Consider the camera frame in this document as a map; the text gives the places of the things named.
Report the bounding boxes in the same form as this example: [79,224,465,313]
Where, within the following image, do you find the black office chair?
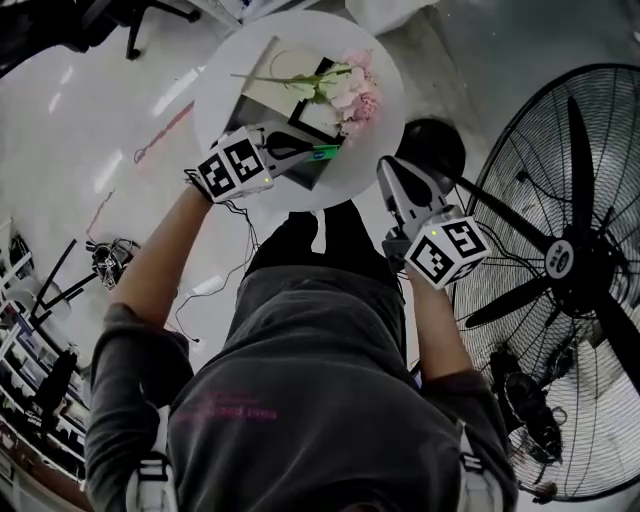
[0,0,201,77]

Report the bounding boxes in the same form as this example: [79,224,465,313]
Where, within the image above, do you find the grey box container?
[219,35,351,192]

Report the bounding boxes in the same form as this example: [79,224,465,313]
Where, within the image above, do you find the black device with cables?
[85,237,142,292]

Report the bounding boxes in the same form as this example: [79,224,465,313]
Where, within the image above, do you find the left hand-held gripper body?
[184,121,315,204]

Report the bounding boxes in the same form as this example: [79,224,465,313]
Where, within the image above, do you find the person's grey shirt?
[84,272,519,512]

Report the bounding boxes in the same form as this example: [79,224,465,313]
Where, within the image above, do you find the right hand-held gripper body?
[378,169,492,292]

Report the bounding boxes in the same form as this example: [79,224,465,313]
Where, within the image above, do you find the black metal stand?
[28,238,99,324]

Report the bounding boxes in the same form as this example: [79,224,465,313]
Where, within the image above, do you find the shelf unit with items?
[0,217,94,501]

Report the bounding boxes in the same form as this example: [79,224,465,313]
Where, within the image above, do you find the white power adapter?
[192,274,226,297]

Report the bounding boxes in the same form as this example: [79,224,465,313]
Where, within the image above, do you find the person's black trousers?
[242,198,407,292]

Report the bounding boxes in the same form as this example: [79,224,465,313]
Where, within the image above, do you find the large black standing fan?
[399,62,640,503]

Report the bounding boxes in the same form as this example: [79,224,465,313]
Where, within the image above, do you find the person's right forearm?
[403,263,484,386]

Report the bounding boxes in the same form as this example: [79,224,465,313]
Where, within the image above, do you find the person's left forearm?
[107,184,224,331]

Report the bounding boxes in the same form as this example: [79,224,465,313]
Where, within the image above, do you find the pink artificial flower stem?
[229,47,379,139]

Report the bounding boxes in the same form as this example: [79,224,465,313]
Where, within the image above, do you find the thin black cable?
[219,197,261,266]

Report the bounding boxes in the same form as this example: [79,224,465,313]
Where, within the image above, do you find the white harness strap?
[124,404,177,512]
[455,423,502,512]

